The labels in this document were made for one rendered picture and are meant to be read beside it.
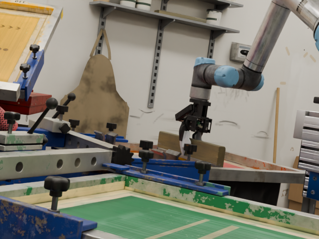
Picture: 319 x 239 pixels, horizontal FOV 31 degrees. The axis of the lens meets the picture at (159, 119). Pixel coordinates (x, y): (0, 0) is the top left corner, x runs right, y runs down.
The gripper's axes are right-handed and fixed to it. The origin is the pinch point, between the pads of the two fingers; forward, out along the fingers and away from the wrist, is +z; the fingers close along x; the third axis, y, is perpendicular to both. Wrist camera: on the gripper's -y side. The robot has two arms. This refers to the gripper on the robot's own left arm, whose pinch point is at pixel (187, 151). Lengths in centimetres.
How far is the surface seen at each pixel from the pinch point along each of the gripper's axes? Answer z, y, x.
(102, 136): -0.9, -18.1, -27.1
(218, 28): -68, -182, 138
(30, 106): -3, -85, -33
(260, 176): 2.0, 30.5, 9.6
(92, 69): -23, -195, 46
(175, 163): -1.1, 31.4, -25.9
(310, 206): 16, 16, 52
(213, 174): 2.1, 30.5, -10.0
